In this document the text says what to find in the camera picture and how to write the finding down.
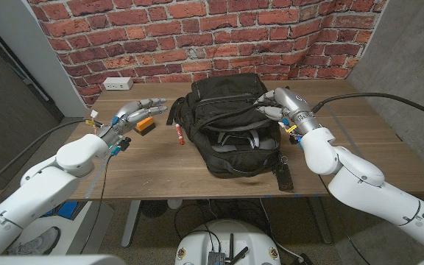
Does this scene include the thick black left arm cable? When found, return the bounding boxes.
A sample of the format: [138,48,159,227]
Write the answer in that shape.
[0,119,99,197]

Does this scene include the brick print backdrop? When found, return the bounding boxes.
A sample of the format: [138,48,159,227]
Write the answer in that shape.
[27,0,388,105]

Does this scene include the white black game controller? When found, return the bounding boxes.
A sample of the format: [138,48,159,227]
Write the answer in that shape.
[211,128,278,153]

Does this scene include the grey tape strip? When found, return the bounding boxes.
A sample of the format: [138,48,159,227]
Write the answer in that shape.
[320,104,388,193]
[84,154,110,199]

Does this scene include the red marker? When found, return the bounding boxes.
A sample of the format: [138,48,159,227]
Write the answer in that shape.
[174,123,186,146]

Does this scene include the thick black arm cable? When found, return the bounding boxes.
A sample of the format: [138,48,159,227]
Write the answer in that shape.
[311,92,424,125]
[0,119,99,197]

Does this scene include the black cables under table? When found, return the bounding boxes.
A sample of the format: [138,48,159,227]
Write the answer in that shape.
[174,199,272,244]

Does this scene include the grey sneaker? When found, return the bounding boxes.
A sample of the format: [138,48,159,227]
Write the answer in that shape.
[7,227,61,255]

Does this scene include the white floor platform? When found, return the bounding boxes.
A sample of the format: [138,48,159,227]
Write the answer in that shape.
[9,200,116,255]

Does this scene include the thin black cable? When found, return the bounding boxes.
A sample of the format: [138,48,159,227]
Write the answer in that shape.
[81,154,112,255]

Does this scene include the grey table leg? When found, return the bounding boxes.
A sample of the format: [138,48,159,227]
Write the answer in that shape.
[307,197,333,244]

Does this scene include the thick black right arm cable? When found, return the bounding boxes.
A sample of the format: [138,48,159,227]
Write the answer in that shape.
[311,92,424,125]

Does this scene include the orange black button block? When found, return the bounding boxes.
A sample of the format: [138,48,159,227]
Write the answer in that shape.
[133,116,157,137]

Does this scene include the white table leg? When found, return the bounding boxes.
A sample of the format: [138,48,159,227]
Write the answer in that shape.
[120,199,142,248]

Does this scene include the black round floor base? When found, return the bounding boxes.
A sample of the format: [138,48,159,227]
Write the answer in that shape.
[140,199,169,219]

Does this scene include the blue foot pedal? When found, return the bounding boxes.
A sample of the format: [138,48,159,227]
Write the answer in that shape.
[46,200,79,221]

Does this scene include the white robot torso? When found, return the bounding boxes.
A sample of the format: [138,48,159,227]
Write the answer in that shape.
[174,219,282,265]

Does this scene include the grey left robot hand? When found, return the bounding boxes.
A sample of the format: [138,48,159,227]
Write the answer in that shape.
[101,97,169,146]

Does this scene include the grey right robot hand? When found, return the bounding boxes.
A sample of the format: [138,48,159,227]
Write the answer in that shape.
[255,87,322,135]

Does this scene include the black backpack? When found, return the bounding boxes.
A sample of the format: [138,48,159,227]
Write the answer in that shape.
[166,72,294,193]

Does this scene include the white power strip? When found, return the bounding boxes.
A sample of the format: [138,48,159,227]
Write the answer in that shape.
[102,77,134,91]

